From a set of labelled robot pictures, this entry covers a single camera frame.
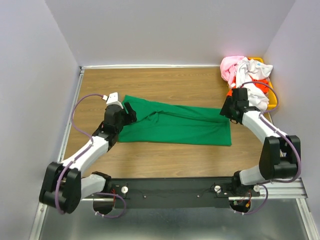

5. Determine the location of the green t-shirt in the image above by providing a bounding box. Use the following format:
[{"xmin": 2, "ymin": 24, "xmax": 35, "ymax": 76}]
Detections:
[{"xmin": 118, "ymin": 95, "xmax": 232, "ymax": 146}]

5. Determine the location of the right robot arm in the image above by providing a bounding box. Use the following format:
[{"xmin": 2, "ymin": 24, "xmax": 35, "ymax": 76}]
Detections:
[{"xmin": 220, "ymin": 87, "xmax": 302, "ymax": 196}]

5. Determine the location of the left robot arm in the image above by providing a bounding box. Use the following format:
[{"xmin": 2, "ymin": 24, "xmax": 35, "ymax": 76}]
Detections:
[{"xmin": 39, "ymin": 102, "xmax": 137, "ymax": 214}]

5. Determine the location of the orange t-shirt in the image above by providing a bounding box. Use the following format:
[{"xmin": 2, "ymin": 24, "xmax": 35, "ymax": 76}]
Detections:
[{"xmin": 226, "ymin": 77, "xmax": 269, "ymax": 97}]

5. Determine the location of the yellow plastic bin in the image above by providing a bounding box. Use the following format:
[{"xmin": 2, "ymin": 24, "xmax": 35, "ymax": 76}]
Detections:
[{"xmin": 235, "ymin": 58, "xmax": 278, "ymax": 112}]

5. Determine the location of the white t-shirt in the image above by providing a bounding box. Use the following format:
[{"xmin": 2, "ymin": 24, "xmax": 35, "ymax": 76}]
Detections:
[{"xmin": 235, "ymin": 57, "xmax": 273, "ymax": 112}]

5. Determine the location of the pink t-shirt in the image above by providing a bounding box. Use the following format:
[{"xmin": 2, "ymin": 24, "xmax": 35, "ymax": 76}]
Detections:
[{"xmin": 220, "ymin": 55, "xmax": 244, "ymax": 85}]

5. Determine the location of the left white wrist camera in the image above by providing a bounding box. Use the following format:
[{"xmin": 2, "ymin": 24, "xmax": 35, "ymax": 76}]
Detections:
[{"xmin": 101, "ymin": 92, "xmax": 124, "ymax": 109}]

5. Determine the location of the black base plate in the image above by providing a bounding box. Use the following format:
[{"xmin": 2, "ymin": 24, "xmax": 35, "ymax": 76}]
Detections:
[{"xmin": 82, "ymin": 176, "xmax": 261, "ymax": 215}]

